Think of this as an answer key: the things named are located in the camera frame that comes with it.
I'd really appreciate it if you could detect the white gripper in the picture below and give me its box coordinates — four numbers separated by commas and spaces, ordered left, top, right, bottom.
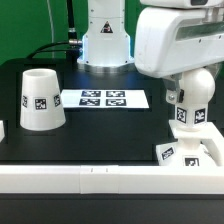
134, 7, 224, 104

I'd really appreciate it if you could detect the white lamp bulb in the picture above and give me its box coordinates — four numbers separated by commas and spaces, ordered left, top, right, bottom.
175, 68, 215, 131

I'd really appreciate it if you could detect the white lamp base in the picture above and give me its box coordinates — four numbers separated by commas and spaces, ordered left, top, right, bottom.
156, 138, 216, 167

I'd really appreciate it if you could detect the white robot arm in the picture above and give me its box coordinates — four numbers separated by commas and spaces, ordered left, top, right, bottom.
78, 0, 224, 102

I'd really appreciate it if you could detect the white lamp shade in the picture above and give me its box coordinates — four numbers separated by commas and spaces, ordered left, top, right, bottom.
20, 68, 66, 131

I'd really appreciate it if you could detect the white right fence bar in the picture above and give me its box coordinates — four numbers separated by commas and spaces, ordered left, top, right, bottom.
169, 120, 224, 166

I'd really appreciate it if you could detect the white fence bar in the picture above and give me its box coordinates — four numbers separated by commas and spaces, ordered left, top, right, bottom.
0, 120, 5, 142
169, 120, 224, 166
0, 165, 224, 194

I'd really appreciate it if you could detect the white marker sheet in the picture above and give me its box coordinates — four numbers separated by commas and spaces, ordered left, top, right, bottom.
61, 89, 149, 109

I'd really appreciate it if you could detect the white front fence bar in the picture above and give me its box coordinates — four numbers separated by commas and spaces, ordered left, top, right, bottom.
0, 165, 224, 194

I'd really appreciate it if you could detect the white left fence bar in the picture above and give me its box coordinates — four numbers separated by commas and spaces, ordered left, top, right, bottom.
0, 120, 5, 142

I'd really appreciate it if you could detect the black cable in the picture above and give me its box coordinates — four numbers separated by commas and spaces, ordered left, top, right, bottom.
25, 0, 84, 60

